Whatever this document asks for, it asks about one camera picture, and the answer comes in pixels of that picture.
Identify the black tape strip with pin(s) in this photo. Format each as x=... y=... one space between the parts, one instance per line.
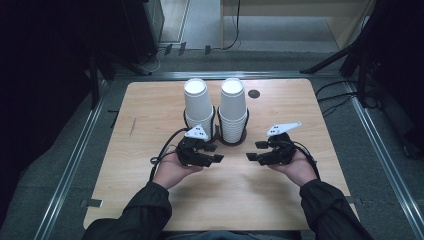
x=115 y=117

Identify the light wooden furniture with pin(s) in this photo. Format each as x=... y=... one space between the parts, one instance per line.
x=346 y=20

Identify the person's left hand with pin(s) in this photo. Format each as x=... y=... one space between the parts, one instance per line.
x=170 y=173

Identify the black cabinet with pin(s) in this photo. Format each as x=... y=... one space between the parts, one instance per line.
x=141 y=30

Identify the metal floor rail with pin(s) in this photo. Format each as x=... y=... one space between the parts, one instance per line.
x=70 y=170
x=216 y=75
x=386 y=156

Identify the stack of white paper cups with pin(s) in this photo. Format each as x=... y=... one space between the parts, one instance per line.
x=232 y=103
x=196 y=100

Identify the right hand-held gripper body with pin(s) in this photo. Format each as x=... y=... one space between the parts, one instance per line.
x=281 y=150

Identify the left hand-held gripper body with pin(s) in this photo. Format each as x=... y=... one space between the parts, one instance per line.
x=190 y=151

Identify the person's right hand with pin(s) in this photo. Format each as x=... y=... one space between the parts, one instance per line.
x=300 y=170

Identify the grey tape strip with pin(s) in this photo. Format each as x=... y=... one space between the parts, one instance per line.
x=91 y=203

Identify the black tripod stand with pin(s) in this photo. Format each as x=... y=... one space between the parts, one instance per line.
x=95 y=76
x=353 y=50

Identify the black round table grommet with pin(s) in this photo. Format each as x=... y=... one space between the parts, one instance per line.
x=254 y=93

